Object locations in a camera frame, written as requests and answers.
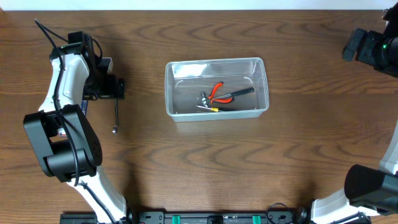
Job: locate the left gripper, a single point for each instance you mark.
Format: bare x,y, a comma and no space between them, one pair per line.
120,88

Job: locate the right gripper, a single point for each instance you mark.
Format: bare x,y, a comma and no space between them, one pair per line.
352,45

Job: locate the chrome offset wrench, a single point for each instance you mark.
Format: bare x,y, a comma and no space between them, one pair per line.
115,127

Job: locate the small black-handled hammer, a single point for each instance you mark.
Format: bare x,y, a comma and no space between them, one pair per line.
205,101

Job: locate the red-handled pliers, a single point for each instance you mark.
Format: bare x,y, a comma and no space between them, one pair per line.
224,100

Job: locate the black yellow screwdriver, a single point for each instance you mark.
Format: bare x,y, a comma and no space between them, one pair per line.
214,109

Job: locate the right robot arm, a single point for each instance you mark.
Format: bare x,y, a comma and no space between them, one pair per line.
367,192

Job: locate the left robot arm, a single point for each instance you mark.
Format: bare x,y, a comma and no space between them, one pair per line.
62,138

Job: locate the clear plastic container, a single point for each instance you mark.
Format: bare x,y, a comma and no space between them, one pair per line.
186,80

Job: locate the blue precision screwdriver set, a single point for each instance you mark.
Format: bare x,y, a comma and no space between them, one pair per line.
84,106

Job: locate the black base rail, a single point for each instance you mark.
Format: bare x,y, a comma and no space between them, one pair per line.
275,216

